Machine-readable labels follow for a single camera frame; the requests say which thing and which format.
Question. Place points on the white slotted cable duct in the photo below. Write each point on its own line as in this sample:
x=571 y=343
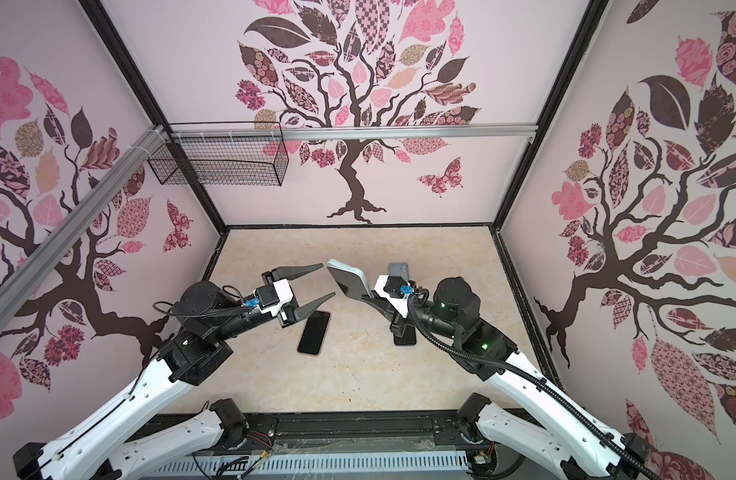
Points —
x=319 y=466

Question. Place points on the black smartphone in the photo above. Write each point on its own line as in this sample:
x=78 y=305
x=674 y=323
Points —
x=408 y=338

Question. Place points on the black wire basket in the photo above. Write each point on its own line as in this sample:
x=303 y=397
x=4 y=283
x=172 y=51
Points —
x=243 y=153

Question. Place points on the white phone case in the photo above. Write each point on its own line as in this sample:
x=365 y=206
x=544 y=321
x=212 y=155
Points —
x=343 y=266

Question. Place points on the aluminium rail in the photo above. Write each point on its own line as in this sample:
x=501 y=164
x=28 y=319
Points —
x=356 y=132
x=26 y=279

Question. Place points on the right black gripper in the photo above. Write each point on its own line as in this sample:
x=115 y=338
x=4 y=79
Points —
x=399 y=321

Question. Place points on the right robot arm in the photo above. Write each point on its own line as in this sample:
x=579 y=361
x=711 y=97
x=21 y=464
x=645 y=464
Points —
x=560 y=436

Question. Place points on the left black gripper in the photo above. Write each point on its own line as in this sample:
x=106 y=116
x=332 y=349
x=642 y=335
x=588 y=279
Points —
x=298 y=313

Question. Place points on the back aluminium rail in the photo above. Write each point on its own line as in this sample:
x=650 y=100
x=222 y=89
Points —
x=356 y=132

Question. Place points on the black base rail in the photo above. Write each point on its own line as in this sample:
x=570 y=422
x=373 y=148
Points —
x=355 y=432

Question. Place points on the left aluminium rail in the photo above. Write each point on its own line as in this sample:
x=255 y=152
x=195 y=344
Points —
x=26 y=279

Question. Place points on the phone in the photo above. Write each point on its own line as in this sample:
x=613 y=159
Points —
x=350 y=284
x=314 y=332

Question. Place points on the phone in pink case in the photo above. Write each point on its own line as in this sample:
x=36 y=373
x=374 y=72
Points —
x=314 y=332

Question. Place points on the light blue phone case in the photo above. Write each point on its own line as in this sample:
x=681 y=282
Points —
x=399 y=269

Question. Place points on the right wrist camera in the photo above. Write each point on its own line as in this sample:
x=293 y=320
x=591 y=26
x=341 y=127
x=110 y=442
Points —
x=396 y=291

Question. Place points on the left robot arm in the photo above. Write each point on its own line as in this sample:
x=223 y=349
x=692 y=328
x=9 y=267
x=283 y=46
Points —
x=103 y=446

